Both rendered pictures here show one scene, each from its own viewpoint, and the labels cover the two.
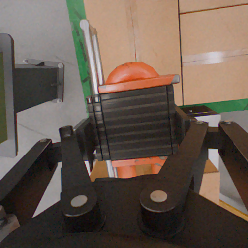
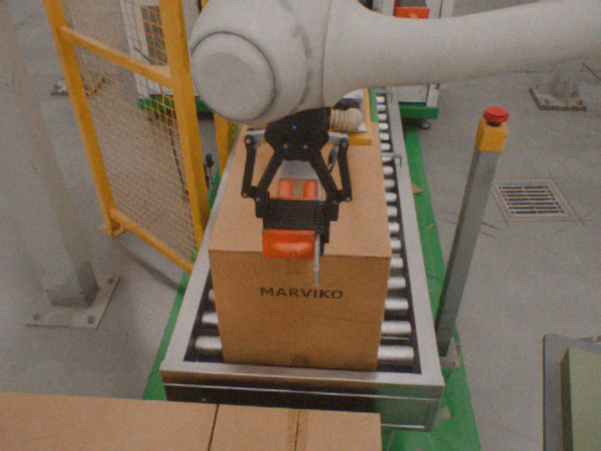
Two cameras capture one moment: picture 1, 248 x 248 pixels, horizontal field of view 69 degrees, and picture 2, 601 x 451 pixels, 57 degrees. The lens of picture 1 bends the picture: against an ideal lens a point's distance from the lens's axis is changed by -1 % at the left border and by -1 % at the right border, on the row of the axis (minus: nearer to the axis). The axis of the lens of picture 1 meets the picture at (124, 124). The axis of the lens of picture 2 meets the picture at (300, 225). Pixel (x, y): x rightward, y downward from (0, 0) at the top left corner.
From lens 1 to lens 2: 65 cm
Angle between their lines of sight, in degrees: 36
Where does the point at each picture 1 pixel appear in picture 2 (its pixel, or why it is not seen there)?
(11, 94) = (548, 438)
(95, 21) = not seen: outside the picture
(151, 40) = not seen: outside the picture
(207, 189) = (227, 234)
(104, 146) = (318, 207)
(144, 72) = (282, 243)
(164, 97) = (273, 223)
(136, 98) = (291, 225)
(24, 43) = not seen: outside the picture
